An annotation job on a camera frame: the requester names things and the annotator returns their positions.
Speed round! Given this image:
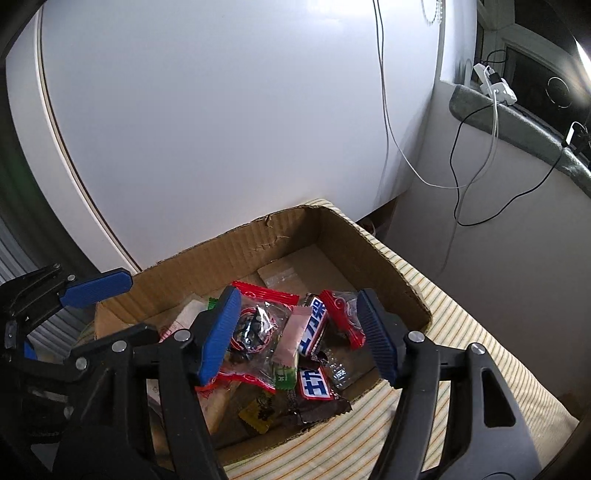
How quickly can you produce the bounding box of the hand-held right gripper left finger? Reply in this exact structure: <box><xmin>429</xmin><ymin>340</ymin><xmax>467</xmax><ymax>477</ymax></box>
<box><xmin>53</xmin><ymin>285</ymin><xmax>243</xmax><ymax>480</ymax></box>

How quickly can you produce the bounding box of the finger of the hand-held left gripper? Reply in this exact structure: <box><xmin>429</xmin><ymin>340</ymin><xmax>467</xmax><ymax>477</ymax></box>
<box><xmin>24</xmin><ymin>342</ymin><xmax>100</xmax><ymax>385</ymax></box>
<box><xmin>0</xmin><ymin>264</ymin><xmax>134</xmax><ymax>324</ymax></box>

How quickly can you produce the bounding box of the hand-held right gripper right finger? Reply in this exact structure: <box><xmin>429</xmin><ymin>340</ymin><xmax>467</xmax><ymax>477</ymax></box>
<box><xmin>356</xmin><ymin>288</ymin><xmax>541</xmax><ymax>480</ymax></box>

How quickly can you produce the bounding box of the clear red-edged snack packet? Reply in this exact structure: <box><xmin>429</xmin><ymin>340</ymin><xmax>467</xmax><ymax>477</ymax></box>
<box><xmin>320</xmin><ymin>290</ymin><xmax>367</xmax><ymax>350</ymax></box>
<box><xmin>196</xmin><ymin>281</ymin><xmax>300</xmax><ymax>395</ymax></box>

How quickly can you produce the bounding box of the pink snack packet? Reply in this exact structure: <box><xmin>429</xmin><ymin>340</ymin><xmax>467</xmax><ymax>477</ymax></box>
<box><xmin>159</xmin><ymin>298</ymin><xmax>218</xmax><ymax>344</ymax></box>

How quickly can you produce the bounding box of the small black snack packet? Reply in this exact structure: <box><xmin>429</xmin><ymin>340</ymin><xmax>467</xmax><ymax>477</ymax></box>
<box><xmin>318</xmin><ymin>348</ymin><xmax>356</xmax><ymax>385</ymax></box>

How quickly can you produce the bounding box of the light pink snack bar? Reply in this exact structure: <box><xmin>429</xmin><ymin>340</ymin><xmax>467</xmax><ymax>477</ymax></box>
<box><xmin>271</xmin><ymin>306</ymin><xmax>308</xmax><ymax>391</ymax></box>

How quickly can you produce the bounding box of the brown cardboard box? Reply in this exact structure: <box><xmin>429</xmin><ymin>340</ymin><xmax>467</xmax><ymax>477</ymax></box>
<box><xmin>95</xmin><ymin>205</ymin><xmax>432</xmax><ymax>467</ymax></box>

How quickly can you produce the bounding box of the grey ribbed panel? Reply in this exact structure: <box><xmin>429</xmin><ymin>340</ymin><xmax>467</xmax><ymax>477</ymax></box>
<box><xmin>0</xmin><ymin>217</ymin><xmax>95</xmax><ymax>356</ymax></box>

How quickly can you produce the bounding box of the small yellow snack packet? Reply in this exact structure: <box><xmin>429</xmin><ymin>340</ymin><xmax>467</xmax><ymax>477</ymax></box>
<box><xmin>239</xmin><ymin>398</ymin><xmax>274</xmax><ymax>433</ymax></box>

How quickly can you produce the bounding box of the white cabinet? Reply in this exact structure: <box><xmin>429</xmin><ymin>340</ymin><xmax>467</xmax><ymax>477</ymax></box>
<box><xmin>4</xmin><ymin>0</ymin><xmax>478</xmax><ymax>278</ymax></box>

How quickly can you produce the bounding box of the grey-green sill cushion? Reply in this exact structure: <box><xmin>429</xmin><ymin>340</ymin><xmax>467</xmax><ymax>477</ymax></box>
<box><xmin>449</xmin><ymin>83</ymin><xmax>591</xmax><ymax>197</ymax></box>

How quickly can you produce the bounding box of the white power strip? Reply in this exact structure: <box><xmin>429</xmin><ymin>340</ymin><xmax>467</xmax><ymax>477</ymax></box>
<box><xmin>473</xmin><ymin>64</ymin><xmax>517</xmax><ymax>104</ymax></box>

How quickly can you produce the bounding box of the window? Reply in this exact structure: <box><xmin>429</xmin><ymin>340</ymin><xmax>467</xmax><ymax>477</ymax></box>
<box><xmin>475</xmin><ymin>0</ymin><xmax>591</xmax><ymax>158</ymax></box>

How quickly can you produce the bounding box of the black cable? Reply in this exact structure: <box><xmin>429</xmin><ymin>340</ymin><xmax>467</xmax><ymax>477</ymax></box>
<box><xmin>452</xmin><ymin>48</ymin><xmax>578</xmax><ymax>227</ymax></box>

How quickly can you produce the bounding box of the white cable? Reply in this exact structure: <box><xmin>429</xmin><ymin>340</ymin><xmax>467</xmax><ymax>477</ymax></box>
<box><xmin>372</xmin><ymin>0</ymin><xmax>502</xmax><ymax>278</ymax></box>

